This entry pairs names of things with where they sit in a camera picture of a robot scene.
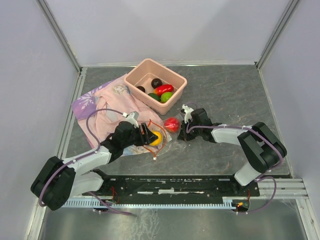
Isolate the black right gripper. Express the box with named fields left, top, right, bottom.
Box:
left=177, top=118, right=202, bottom=142

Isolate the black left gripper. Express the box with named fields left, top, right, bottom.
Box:
left=122, top=122, right=158, bottom=148

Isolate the yellow fake pear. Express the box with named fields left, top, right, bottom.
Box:
left=149, top=131, right=163, bottom=147

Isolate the clear zip top bag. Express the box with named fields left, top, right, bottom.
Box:
left=143, top=113, right=184, bottom=161

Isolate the red fake tomato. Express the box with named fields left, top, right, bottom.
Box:
left=164, top=117, right=181, bottom=133

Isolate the dark green fake vegetable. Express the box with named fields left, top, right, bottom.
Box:
left=148, top=93, right=161, bottom=102

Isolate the green fake apple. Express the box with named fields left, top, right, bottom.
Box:
left=160, top=92, right=173, bottom=104

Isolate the red fake pepper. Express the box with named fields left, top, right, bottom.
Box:
left=153, top=84, right=174, bottom=97

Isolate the dark brown fake fruit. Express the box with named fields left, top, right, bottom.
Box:
left=136, top=86, right=146, bottom=93

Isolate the dark purple fake eggplant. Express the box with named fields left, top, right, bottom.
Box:
left=151, top=78, right=163, bottom=89

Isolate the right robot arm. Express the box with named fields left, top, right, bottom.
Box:
left=178, top=104, right=287, bottom=196

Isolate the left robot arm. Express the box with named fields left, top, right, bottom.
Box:
left=30, top=121, right=159, bottom=211

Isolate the pink purple printed cloth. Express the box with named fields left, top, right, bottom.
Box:
left=71, top=76, right=161, bottom=149

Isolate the pink plastic tub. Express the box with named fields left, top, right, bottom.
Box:
left=124, top=58, right=187, bottom=115

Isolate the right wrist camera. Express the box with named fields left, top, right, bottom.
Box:
left=181, top=104, right=194, bottom=124

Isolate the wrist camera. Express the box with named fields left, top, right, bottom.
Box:
left=125, top=111, right=139, bottom=129
left=181, top=104, right=194, bottom=124

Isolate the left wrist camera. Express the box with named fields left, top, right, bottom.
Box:
left=125, top=111, right=139, bottom=129

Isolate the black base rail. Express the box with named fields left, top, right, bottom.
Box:
left=94, top=169, right=260, bottom=203

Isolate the light blue cable duct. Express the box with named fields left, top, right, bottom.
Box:
left=61, top=196, right=251, bottom=209

